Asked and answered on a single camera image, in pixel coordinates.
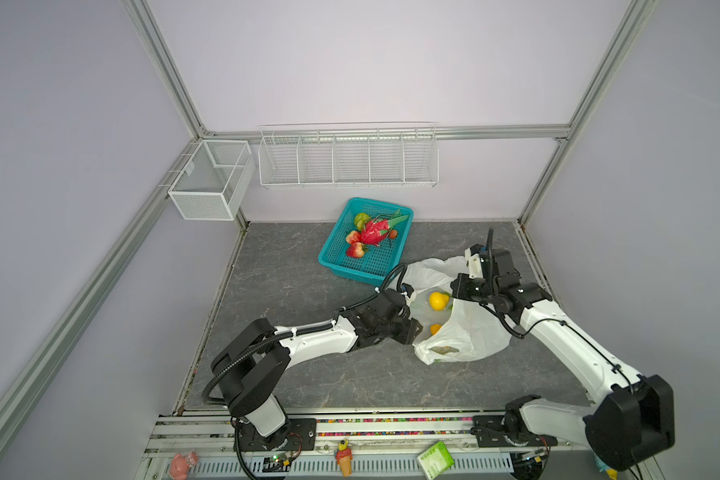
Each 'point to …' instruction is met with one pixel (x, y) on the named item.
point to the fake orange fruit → (434, 328)
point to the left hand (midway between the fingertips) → (414, 330)
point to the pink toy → (180, 464)
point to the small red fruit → (393, 234)
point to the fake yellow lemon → (438, 300)
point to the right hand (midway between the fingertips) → (452, 285)
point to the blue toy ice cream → (611, 473)
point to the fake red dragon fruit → (376, 230)
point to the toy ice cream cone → (343, 457)
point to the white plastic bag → (452, 328)
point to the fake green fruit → (360, 220)
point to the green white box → (435, 461)
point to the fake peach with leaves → (357, 250)
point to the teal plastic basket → (379, 262)
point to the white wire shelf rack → (348, 155)
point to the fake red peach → (353, 237)
